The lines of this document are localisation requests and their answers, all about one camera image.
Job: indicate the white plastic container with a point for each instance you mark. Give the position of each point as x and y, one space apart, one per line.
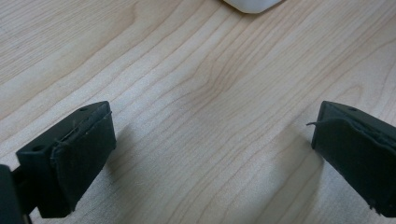
251 5

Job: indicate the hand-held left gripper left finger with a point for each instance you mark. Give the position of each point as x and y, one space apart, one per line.
71 158

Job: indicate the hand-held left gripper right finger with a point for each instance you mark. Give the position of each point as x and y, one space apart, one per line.
358 155

